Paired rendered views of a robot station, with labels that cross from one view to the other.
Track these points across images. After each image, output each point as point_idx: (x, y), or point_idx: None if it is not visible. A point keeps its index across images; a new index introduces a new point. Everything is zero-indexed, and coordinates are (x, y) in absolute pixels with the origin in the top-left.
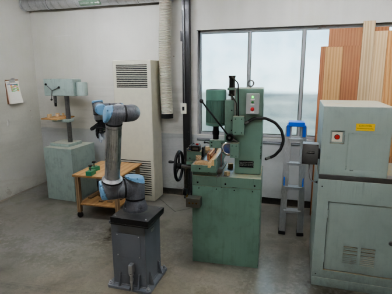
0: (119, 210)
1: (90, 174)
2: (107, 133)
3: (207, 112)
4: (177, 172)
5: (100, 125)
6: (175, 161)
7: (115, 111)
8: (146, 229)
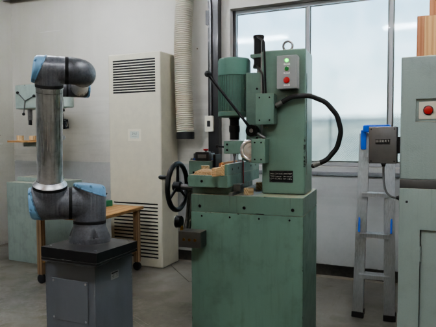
0: (62, 241)
1: None
2: (37, 100)
3: (219, 95)
4: (172, 195)
5: None
6: (169, 176)
7: (48, 61)
8: (100, 272)
